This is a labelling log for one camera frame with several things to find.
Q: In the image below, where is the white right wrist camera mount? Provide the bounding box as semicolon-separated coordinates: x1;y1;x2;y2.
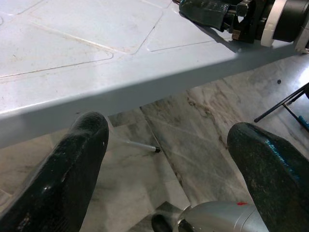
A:
260;0;287;47

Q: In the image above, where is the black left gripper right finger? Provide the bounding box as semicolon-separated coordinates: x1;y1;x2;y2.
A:
226;122;309;232

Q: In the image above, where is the white table leg black foot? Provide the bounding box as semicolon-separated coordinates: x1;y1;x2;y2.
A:
112;135;162;154

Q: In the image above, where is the silver robot leg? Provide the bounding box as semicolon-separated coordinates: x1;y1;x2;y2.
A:
151;200;265;232

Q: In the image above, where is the black tripod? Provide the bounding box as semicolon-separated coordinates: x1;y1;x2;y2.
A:
254;83;309;123

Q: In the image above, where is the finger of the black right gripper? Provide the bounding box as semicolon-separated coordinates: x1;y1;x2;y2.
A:
179;0;230;32

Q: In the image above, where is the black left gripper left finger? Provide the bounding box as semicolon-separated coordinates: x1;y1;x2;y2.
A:
0;111;110;232

